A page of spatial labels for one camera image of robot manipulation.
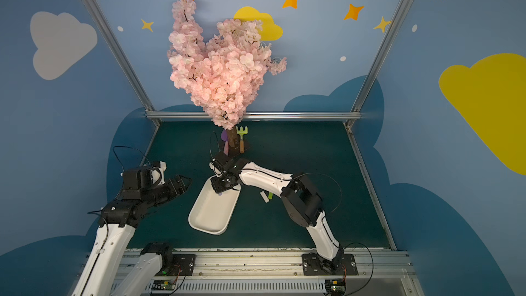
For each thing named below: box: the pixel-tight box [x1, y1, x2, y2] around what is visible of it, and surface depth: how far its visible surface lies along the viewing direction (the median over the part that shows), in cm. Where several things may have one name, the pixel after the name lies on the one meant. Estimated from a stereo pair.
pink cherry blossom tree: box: [167, 0, 287, 148], surface depth 66 cm
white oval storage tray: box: [188, 178, 242, 236], surface depth 88 cm
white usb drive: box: [259, 190, 270, 204], surface depth 94 cm
